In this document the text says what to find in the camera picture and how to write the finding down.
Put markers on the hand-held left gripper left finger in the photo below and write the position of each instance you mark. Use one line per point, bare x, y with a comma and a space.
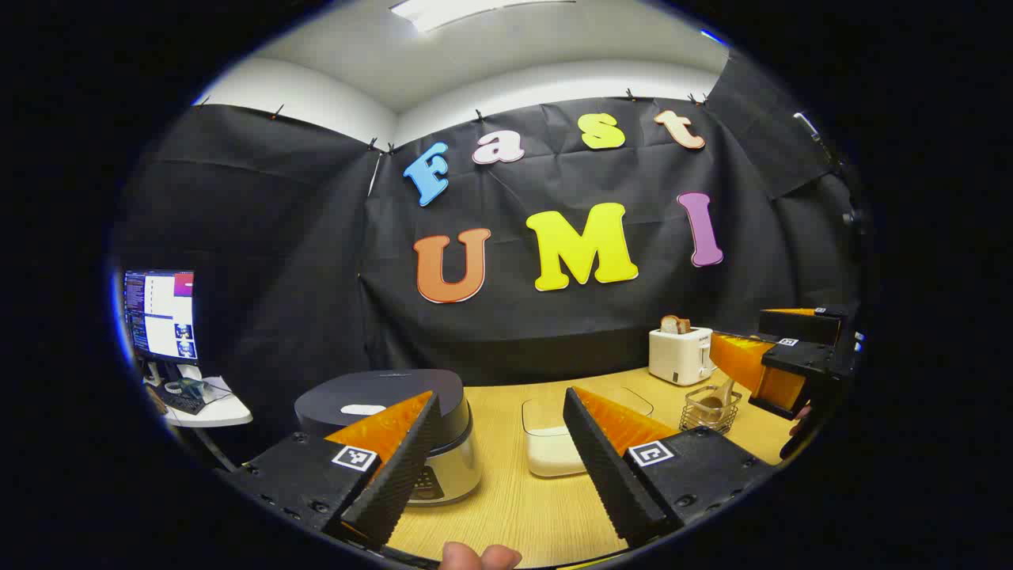
396, 475

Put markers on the black keyboard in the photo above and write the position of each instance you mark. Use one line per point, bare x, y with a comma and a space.
186, 402

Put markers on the computer monitor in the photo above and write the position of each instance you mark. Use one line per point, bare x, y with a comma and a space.
162, 313

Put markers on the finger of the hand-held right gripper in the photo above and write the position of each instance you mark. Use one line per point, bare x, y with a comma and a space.
799, 324
799, 368

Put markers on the white toaster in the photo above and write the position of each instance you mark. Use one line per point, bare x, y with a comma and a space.
677, 356

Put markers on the white rice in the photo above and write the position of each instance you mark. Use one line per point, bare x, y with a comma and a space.
554, 455

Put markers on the pale bread slice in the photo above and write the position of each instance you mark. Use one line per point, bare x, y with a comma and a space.
669, 324

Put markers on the black silver rice cooker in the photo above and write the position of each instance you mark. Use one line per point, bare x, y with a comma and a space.
380, 389

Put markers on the ceiling light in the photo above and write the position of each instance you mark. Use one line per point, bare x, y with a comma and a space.
459, 9

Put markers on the white side table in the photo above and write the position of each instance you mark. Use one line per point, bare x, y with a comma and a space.
225, 408

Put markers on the dark metal stand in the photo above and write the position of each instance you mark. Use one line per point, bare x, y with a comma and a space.
815, 136

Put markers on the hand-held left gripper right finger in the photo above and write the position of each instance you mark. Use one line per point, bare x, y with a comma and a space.
605, 467

